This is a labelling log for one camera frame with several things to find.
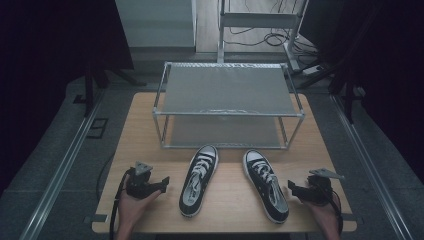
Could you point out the grey table corner bracket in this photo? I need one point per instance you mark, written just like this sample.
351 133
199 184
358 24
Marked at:
96 219
353 218

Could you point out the black canvas sneaker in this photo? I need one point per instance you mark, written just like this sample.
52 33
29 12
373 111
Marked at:
266 186
198 181

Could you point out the white power strip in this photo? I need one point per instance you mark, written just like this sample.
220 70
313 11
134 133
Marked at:
311 70

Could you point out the aluminium floor rail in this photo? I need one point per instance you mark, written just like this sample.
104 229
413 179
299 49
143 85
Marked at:
370 163
63 166

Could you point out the dark curtain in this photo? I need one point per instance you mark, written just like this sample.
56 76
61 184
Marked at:
386 66
50 66

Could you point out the person's left hand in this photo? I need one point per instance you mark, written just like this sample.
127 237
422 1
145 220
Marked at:
133 208

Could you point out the person's right hand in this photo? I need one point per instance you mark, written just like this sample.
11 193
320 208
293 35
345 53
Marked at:
321 215

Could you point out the grey metal shoe rack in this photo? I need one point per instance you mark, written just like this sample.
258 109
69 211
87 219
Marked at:
226 90

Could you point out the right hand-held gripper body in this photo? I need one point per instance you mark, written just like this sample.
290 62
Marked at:
319 191

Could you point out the black stand legs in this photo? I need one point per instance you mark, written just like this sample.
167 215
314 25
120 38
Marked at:
348 96
89 90

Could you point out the black floor frame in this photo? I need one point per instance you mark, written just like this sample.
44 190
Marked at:
97 128

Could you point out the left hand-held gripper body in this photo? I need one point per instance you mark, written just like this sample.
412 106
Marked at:
138 185

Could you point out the white metal stand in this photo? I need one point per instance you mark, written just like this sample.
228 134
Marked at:
256 20

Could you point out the white cabinet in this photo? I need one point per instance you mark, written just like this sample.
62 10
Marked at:
156 23

